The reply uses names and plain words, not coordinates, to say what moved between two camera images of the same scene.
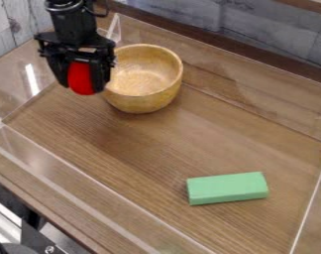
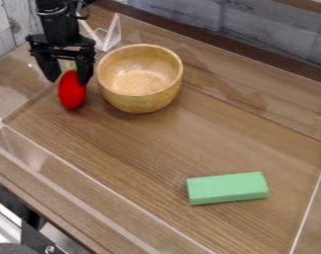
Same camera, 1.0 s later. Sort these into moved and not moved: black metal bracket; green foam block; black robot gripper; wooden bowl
Moved: black robot gripper
Not moved: green foam block; black metal bracket; wooden bowl
